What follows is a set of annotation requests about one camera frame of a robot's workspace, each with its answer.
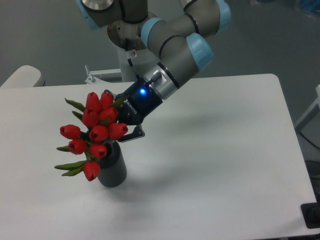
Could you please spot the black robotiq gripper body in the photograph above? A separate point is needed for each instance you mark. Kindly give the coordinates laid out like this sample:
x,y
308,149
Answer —
x,y
139,102

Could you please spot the red tulip bouquet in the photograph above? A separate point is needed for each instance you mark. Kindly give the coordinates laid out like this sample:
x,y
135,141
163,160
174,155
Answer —
x,y
100,115

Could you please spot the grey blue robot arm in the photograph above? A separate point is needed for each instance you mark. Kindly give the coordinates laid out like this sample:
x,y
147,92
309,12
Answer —
x,y
158,56

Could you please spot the dark grey ribbed vase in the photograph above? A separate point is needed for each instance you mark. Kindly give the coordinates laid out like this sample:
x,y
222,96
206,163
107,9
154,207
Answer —
x,y
113,171

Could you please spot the white chair backrest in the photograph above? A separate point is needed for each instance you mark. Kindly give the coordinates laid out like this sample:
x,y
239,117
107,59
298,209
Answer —
x,y
24,77

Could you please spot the white furniture at right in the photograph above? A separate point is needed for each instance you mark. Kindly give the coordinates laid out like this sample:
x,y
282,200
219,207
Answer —
x,y
307,116

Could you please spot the black device at table edge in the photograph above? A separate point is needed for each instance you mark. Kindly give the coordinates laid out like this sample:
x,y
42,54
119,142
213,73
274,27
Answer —
x,y
311,214

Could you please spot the white pedestal base frame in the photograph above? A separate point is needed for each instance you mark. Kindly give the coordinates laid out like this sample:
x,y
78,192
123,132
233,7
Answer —
x,y
109,76

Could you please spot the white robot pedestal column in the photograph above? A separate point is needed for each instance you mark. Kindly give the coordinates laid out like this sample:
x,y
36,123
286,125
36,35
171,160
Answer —
x,y
132,52

